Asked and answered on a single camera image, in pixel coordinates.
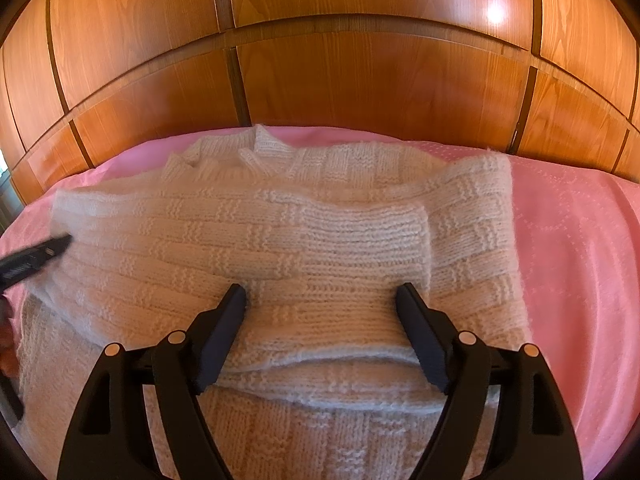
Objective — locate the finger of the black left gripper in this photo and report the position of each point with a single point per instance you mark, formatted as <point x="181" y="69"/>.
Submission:
<point x="27" y="262"/>

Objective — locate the person's left hand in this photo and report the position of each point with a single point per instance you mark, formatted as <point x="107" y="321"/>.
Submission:
<point x="9" y="364"/>

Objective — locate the pink bedspread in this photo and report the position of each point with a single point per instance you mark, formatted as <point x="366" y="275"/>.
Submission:
<point x="577" y="239"/>

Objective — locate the white knitted sweater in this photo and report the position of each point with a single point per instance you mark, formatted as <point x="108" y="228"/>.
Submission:
<point x="321" y="382"/>

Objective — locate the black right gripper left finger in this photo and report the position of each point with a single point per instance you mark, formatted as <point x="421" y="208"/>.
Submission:
<point x="109" y="436"/>

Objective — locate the orange wooden wardrobe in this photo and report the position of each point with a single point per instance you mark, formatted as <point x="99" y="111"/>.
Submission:
<point x="84" y="80"/>

